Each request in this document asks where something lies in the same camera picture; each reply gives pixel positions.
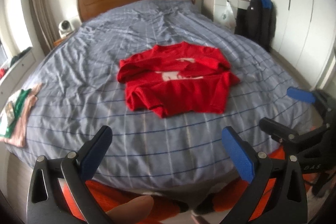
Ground pink folded garment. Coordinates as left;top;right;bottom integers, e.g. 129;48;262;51
1;83;42;147

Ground beige curtain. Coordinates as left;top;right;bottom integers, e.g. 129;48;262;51
30;0;59;55

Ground red knit sweater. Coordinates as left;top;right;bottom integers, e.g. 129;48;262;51
117;42;240;118

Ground dark clothes on bench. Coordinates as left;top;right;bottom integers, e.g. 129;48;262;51
10;47;32;67

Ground orange trousers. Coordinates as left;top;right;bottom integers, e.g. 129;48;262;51
61;146;320;223

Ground white desk fan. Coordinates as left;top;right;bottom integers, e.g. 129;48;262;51
59;20;74;38

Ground white desk cabinet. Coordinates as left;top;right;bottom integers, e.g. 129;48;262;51
201;0;250;33

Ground black blue jacket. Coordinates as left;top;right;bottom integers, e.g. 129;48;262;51
235;0;276;52

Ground white window drawer bench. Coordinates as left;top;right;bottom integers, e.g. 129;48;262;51
0;50;36;109

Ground red item on bench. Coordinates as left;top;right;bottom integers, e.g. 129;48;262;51
0;68;6;79

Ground operator left hand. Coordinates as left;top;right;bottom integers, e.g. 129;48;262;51
106;196;154;224

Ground grey plaid bed cover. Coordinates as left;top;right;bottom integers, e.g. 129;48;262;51
8;0;312;190

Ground white wardrobe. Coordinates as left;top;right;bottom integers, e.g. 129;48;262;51
272;0;335;88

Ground green white folded garment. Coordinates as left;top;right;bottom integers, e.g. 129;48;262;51
1;89;31;138

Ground white plastic bag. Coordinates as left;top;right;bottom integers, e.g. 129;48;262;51
221;1;236;31

